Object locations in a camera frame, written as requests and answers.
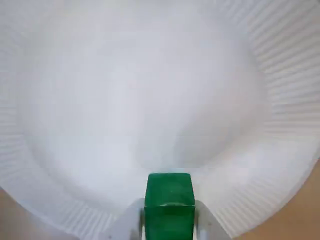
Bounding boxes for white paper plate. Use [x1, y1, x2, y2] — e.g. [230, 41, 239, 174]
[0, 0, 320, 240]

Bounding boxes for green cube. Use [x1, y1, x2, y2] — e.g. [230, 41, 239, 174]
[143, 172, 196, 240]

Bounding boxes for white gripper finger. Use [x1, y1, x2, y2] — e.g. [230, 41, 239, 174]
[193, 199, 231, 240]
[122, 198, 146, 240]

